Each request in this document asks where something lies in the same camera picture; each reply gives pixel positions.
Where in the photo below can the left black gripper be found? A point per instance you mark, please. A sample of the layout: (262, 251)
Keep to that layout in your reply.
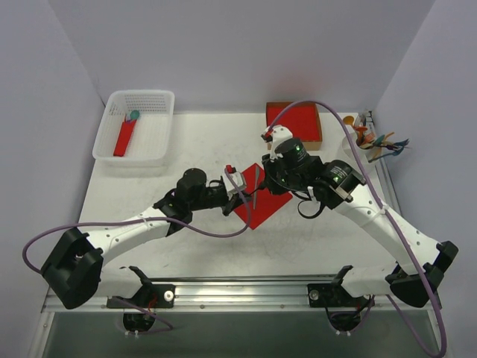
(229, 203)

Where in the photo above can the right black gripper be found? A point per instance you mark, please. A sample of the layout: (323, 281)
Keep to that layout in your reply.
(270, 182)

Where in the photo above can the red paper napkin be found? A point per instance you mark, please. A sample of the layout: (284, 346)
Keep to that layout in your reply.
(267, 204)

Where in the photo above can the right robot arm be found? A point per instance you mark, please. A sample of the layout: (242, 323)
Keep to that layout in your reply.
(420, 261)

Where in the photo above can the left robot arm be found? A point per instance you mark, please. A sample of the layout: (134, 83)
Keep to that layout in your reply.
(73, 269)

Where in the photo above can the rolled red napkin bundle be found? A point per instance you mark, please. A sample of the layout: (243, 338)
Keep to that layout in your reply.
(124, 137)

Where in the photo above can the stack of red napkins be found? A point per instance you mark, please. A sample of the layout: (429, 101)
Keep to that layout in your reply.
(273, 109)

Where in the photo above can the cardboard box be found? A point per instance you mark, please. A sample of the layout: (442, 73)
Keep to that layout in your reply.
(313, 143)

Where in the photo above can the white plastic perforated basket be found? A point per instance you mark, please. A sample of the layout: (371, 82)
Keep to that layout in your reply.
(149, 142)

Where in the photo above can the orange plastic spoon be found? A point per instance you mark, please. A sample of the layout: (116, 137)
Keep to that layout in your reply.
(349, 120)

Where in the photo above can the orange plastic fork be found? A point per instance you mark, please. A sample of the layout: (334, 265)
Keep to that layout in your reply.
(363, 133)

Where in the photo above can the white utensil cup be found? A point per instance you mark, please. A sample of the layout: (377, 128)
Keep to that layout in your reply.
(366, 155)

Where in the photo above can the yellow plastic utensil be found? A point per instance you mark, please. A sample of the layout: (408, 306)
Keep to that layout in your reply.
(384, 137)

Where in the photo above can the teal spoon in basket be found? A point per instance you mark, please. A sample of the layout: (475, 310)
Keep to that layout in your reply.
(134, 115)

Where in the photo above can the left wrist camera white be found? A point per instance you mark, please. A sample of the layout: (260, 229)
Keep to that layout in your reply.
(234, 181)

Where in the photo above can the aluminium mounting rail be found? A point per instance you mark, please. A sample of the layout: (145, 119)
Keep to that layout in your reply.
(260, 292)

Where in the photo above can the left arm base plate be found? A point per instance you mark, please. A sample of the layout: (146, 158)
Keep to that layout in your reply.
(160, 295)

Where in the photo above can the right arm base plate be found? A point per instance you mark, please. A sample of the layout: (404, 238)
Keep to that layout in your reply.
(327, 295)

